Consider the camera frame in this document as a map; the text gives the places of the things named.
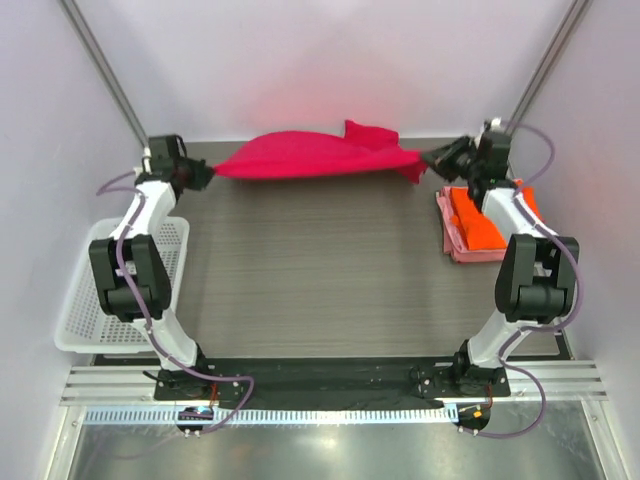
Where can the aluminium extrusion rail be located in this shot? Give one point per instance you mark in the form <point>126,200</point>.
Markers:
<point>123,385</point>

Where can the white slotted cable duct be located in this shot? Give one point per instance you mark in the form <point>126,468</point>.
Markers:
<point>201,416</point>

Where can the orange folded t shirt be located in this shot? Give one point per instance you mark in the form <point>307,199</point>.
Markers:
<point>476,231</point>

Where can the pink folded t shirt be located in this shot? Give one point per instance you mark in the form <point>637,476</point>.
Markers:
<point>452,243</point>

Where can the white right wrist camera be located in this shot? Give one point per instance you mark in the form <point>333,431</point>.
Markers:
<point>493,124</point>

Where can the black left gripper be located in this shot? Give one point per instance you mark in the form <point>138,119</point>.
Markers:
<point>203,173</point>

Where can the aluminium frame post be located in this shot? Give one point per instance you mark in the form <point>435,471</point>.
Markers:
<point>561,38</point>
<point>103,67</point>

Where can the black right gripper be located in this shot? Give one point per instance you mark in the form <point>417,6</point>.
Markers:
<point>442,159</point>

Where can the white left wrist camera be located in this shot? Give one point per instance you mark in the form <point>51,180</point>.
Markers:
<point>145,166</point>

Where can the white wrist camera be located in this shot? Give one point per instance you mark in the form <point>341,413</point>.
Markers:
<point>493,124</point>
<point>145,166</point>

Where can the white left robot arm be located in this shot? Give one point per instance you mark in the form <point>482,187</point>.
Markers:
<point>131,280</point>

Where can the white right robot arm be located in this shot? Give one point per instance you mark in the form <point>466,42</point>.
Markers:
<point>537,278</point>

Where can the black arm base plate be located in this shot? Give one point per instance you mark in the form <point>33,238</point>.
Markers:
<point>334,384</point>

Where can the right aluminium frame post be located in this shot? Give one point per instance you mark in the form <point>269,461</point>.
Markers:
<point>561,38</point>

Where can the white plastic perforated basket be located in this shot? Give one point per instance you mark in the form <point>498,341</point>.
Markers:
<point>84,328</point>

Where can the magenta t shirt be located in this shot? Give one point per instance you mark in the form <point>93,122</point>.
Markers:
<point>306,154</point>

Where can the left aluminium frame post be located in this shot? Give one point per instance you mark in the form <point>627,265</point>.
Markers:
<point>103,67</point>

